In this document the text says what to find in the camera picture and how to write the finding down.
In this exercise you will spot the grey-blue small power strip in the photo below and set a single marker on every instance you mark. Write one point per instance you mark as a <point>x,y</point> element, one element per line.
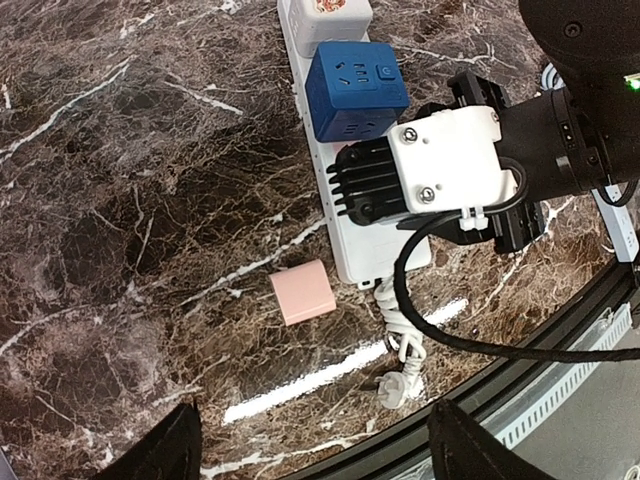
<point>616,219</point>

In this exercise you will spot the black front table rail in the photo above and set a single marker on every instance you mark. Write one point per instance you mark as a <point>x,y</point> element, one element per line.
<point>401,451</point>

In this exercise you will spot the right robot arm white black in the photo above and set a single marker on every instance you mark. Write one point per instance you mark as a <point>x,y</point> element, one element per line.
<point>582,137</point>

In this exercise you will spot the blue cube socket adapter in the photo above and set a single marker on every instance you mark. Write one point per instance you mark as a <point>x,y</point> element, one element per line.
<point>355,91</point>

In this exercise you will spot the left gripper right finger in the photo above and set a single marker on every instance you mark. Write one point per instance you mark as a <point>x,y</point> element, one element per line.
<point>462,449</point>

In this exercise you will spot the white slotted cable duct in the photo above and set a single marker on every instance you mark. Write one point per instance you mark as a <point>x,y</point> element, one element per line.
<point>531,407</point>

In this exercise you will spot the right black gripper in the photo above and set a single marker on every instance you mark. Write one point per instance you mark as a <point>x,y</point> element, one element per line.
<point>510,226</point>

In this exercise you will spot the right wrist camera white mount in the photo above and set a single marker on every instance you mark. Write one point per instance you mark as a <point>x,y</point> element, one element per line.
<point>447,161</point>

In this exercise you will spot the white multicolour power strip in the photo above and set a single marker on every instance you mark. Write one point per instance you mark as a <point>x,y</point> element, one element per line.
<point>363,254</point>

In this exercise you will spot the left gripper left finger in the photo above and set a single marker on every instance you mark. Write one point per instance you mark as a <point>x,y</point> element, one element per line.
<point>170,450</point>

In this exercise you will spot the white cube socket adapter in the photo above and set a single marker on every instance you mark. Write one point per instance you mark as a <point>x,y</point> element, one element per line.
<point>313,22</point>

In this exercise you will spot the pink cube charger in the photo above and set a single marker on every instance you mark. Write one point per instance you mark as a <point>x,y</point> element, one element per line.
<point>303,292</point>

